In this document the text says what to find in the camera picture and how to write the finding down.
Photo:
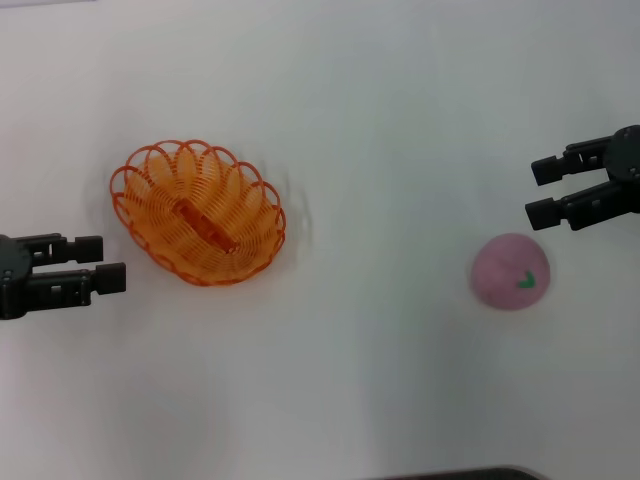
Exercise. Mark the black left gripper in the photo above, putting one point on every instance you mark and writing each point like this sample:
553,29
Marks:
15,275

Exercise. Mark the black robot torso edge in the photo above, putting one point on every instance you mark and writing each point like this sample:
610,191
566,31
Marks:
465,473

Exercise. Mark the pink plush peach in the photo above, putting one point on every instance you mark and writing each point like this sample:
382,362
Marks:
505,270

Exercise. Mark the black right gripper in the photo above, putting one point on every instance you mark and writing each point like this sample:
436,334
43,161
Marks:
627,155

